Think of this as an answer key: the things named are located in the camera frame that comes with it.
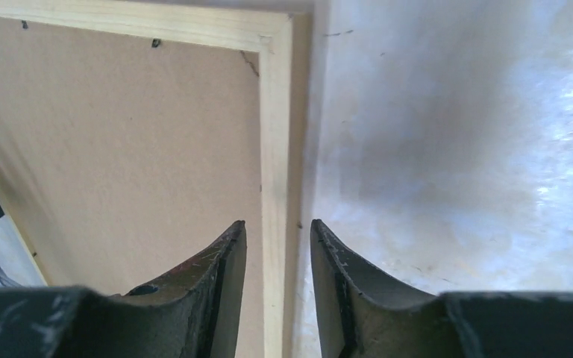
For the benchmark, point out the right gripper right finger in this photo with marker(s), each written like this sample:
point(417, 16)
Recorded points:
point(364, 312)

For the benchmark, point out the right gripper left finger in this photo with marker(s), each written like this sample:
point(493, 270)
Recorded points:
point(192, 310)

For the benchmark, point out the brown backing board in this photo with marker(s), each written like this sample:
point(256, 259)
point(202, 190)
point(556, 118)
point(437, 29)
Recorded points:
point(120, 159)

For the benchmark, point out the light wooden picture frame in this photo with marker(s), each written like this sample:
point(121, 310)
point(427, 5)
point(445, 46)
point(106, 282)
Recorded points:
point(282, 41)

